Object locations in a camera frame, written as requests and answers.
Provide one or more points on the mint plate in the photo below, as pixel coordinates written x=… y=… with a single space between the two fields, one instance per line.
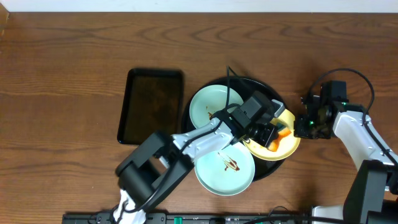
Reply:
x=205 y=103
x=226 y=172

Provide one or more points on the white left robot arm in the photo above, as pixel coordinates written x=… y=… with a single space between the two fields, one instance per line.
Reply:
x=149 y=174

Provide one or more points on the black round tray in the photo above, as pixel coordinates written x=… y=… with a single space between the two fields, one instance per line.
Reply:
x=244 y=87

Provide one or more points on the yellow plate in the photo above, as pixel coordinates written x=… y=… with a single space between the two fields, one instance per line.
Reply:
x=287 y=145

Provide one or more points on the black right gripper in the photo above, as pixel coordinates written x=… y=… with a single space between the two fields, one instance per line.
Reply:
x=299 y=130

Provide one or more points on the orange green scrubbing sponge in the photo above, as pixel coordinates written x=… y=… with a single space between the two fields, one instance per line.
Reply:
x=282 y=132

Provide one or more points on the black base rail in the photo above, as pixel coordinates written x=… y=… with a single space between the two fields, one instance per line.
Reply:
x=157 y=218

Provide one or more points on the black rectangular tray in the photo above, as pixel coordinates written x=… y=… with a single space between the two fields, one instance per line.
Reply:
x=152 y=101

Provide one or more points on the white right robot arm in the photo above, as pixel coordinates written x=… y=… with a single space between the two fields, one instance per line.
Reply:
x=331 y=114

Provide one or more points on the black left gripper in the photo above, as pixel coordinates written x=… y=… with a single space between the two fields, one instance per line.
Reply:
x=267 y=134

